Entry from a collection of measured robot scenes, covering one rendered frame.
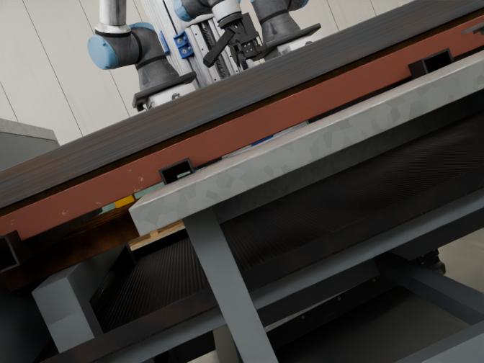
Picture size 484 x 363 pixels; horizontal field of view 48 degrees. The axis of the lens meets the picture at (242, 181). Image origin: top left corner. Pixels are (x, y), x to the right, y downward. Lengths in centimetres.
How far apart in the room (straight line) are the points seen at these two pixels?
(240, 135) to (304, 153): 32
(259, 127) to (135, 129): 20
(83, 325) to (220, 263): 33
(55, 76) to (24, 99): 73
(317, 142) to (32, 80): 1098
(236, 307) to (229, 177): 20
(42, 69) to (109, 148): 1063
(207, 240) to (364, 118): 24
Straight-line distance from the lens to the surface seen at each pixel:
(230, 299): 69
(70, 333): 94
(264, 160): 56
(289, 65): 91
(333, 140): 58
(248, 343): 71
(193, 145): 88
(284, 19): 207
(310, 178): 171
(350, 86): 93
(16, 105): 1143
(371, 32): 95
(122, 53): 187
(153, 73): 192
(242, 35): 153
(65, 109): 1132
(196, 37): 208
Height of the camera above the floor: 77
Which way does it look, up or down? 5 degrees down
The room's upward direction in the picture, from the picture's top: 23 degrees counter-clockwise
